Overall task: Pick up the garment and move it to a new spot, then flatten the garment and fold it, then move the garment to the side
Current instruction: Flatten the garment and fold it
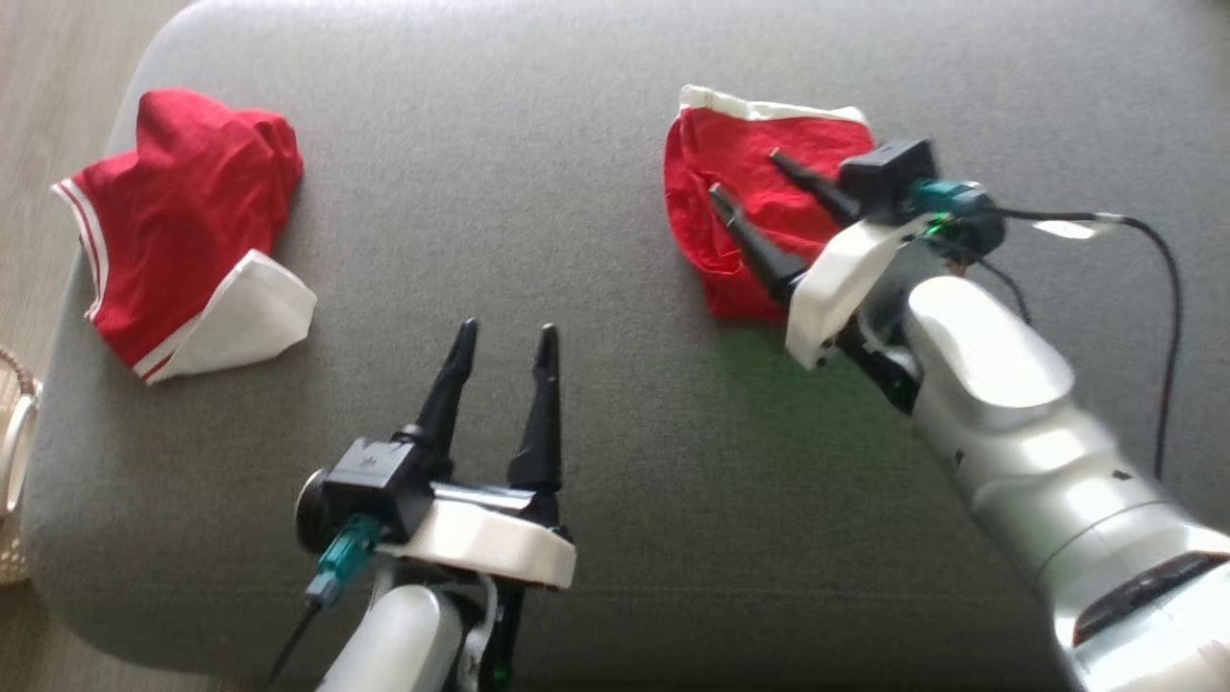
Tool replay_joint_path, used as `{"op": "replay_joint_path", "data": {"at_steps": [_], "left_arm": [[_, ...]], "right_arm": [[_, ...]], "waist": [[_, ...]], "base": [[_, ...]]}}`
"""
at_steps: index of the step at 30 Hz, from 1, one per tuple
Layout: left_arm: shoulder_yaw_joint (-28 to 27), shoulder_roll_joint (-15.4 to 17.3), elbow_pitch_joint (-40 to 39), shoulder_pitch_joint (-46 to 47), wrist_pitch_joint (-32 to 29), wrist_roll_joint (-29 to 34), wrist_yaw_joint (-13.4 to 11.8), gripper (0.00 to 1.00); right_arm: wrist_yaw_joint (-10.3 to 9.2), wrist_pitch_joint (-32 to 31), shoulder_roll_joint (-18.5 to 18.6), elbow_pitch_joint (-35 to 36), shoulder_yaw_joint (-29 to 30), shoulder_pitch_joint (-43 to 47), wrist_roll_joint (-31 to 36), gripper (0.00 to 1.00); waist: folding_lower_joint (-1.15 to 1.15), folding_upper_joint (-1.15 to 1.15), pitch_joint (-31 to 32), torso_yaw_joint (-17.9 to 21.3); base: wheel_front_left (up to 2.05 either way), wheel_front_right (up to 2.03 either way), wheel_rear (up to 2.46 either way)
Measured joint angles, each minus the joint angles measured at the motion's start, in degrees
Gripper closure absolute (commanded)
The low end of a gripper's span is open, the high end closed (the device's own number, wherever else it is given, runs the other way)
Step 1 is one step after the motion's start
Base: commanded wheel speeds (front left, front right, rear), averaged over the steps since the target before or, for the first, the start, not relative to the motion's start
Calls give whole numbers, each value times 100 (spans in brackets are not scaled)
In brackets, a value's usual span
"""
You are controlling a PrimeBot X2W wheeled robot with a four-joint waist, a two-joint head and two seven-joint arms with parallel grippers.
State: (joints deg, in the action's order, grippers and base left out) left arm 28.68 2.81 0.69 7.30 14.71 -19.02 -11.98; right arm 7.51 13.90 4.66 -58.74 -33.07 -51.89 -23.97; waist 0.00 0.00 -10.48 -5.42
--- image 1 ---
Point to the right gripper white shield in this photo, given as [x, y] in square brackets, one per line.
[841, 288]

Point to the left gripper white shield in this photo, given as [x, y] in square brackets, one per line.
[490, 543]

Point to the red garment white trim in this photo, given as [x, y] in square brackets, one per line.
[721, 139]

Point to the red shirt with white sleeves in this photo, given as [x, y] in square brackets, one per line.
[183, 211]

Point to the white grey robot left arm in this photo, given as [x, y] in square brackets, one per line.
[394, 644]

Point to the white grey robot right arm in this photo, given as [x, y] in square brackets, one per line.
[1009, 384]

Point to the grey fabric sofa seat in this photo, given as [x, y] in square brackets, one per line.
[577, 240]

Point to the woven laundry basket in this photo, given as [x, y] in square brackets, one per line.
[17, 442]

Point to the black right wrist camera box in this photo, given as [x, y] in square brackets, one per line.
[884, 178]

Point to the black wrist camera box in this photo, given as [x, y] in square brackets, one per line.
[380, 481]
[884, 178]

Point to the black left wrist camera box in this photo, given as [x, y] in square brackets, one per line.
[380, 481]

